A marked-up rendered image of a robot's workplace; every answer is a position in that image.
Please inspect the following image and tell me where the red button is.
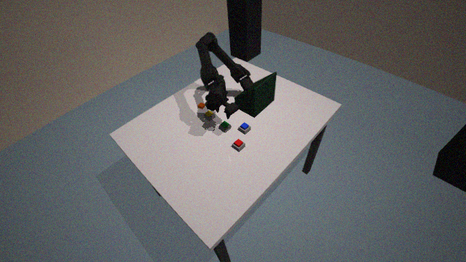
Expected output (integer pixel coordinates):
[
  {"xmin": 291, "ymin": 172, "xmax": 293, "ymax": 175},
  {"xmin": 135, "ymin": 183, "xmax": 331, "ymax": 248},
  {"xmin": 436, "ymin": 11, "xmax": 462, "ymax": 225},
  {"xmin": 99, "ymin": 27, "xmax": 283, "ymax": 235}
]
[{"xmin": 232, "ymin": 139, "xmax": 245, "ymax": 152}]

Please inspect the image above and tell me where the yellow button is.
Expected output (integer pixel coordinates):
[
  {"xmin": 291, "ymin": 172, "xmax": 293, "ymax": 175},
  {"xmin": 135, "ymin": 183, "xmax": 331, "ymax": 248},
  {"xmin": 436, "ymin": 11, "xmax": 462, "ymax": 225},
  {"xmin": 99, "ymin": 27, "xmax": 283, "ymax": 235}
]
[{"xmin": 204, "ymin": 110, "xmax": 216, "ymax": 121}]

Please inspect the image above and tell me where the blue button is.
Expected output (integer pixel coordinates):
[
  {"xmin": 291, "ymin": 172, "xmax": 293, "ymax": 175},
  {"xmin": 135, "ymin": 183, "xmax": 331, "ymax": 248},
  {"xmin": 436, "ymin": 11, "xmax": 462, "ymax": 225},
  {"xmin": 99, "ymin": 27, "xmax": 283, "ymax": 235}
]
[{"xmin": 239, "ymin": 123, "xmax": 250, "ymax": 134}]

